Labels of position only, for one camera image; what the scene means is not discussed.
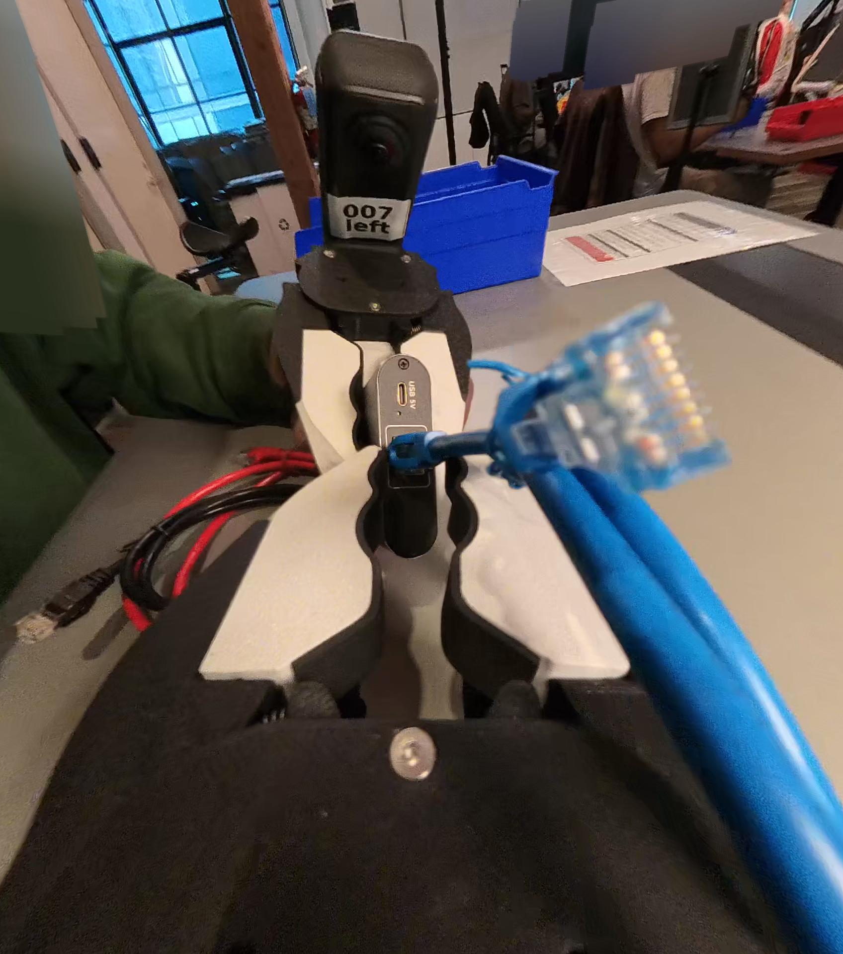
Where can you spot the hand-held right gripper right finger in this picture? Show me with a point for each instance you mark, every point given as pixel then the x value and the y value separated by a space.
pixel 526 589

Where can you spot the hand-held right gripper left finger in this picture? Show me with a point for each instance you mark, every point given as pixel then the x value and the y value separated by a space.
pixel 295 589

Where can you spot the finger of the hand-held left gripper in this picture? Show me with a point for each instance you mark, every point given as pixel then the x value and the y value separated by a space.
pixel 335 395
pixel 444 373

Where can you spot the black ethernet adapter hub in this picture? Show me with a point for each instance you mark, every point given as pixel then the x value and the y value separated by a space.
pixel 407 447

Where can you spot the blue plastic bin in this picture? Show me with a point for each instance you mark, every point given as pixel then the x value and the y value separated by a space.
pixel 452 224

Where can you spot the black stool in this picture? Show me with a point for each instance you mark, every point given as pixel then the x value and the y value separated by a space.
pixel 220 246

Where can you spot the printed paper sheet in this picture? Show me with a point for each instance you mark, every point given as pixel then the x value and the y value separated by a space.
pixel 675 242

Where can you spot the wooden work table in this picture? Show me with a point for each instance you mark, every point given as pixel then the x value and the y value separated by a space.
pixel 809 142

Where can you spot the red plastic bin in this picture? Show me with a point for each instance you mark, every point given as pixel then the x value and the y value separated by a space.
pixel 824 117

